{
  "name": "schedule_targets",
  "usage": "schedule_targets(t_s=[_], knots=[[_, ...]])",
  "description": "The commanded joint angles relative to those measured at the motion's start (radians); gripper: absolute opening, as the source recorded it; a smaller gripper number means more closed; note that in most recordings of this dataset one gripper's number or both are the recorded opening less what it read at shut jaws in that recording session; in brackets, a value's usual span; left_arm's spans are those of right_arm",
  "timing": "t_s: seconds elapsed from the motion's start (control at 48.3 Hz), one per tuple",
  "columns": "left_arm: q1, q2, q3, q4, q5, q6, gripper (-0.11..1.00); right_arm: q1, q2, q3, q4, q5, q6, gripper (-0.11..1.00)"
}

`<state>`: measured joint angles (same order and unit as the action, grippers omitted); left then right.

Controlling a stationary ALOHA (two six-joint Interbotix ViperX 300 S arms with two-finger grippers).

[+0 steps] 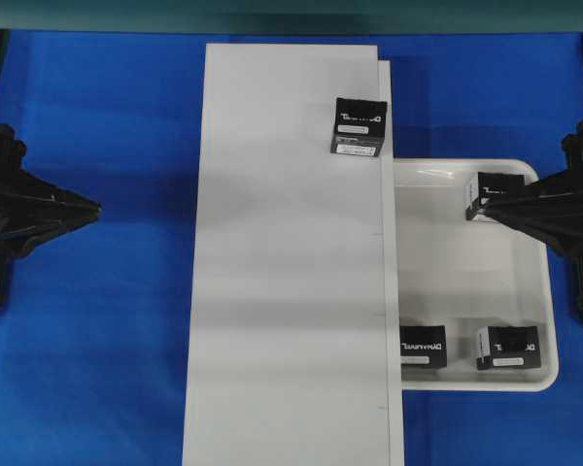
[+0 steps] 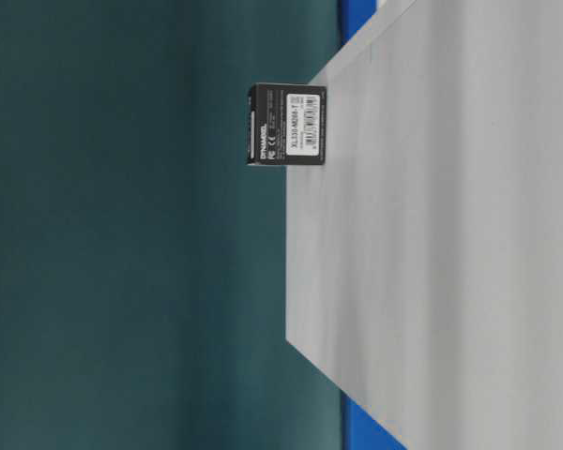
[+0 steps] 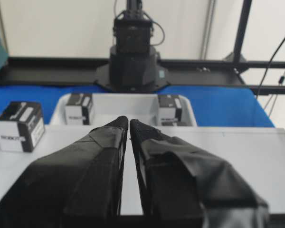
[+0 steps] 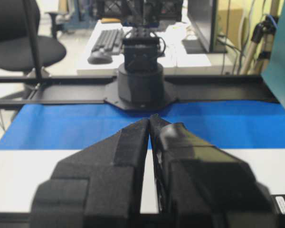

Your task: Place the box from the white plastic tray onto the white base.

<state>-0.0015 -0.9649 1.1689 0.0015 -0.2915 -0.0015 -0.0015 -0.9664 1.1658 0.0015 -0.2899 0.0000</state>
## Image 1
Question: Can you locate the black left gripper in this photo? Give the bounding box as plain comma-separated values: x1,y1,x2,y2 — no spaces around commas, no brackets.
0,124,101,259

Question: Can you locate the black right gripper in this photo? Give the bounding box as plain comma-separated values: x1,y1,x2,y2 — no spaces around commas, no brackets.
485,120,583,257

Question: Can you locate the black Dynamixel box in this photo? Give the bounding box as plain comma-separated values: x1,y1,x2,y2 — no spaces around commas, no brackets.
464,172,525,222

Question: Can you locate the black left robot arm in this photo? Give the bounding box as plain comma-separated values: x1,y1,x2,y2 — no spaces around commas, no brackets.
0,124,101,308

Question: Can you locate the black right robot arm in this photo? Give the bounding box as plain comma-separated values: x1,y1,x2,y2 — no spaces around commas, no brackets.
482,120,583,322

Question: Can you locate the white plastic tray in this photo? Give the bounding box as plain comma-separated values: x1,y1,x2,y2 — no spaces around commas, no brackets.
394,158,559,392

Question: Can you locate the black box tray front-right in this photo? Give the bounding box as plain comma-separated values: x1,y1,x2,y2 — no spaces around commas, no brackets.
475,326,541,371

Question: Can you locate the black box tray front-left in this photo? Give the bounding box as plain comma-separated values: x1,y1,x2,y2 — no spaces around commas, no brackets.
399,325,447,369

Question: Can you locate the black box on base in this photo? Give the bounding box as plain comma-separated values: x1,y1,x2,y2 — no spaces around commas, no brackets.
330,97,388,158

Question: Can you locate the white base board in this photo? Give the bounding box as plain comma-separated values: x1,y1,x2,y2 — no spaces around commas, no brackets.
183,44,404,465

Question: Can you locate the blue table cloth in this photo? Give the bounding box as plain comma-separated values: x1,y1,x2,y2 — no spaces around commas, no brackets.
0,31,583,465

